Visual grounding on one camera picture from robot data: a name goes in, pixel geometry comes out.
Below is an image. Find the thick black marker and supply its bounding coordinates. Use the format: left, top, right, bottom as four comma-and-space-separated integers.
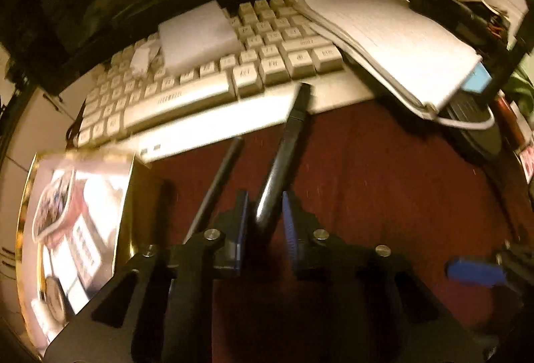
254, 83, 313, 234

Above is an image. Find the black device with wires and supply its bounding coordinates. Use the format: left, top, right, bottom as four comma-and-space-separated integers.
476, 0, 516, 40

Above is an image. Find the gold rimmed box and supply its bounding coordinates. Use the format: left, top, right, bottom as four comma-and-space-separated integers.
14, 148, 168, 357

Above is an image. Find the white keyboard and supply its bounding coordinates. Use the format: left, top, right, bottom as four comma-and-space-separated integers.
75, 0, 376, 163

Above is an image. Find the white paper stack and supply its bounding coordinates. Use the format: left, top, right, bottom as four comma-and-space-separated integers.
298, 0, 485, 121

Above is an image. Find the black folding magnifier loupe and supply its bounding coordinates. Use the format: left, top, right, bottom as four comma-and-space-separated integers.
39, 273, 69, 324

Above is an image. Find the small white crumpled wrapper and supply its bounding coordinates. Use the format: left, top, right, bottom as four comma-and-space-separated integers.
130, 42, 163, 77

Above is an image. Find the red flowered white packet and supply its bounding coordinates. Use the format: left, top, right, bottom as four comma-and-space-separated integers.
517, 146, 534, 184

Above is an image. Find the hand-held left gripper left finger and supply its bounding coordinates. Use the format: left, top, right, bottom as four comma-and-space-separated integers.
44, 190, 251, 363

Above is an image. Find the green cloth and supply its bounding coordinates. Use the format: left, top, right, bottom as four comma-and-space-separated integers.
507, 65, 534, 105

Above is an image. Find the white cable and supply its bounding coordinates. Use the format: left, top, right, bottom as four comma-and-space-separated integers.
436, 104, 495, 131

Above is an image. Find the thin black pen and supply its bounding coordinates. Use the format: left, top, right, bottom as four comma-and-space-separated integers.
183, 135, 246, 245

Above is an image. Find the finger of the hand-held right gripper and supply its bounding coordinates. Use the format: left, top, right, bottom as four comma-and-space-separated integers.
446, 241, 534, 297

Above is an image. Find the white foam block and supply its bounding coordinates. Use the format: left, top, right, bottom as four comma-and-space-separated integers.
158, 0, 243, 74

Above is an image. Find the white blue barcode carton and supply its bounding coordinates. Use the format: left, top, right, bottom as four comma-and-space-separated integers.
54, 213, 109, 289

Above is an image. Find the brown bottle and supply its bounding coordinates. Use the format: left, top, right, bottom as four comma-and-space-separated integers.
494, 94, 526, 147

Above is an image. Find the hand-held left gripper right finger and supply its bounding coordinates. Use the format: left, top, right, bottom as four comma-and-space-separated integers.
281, 191, 489, 363

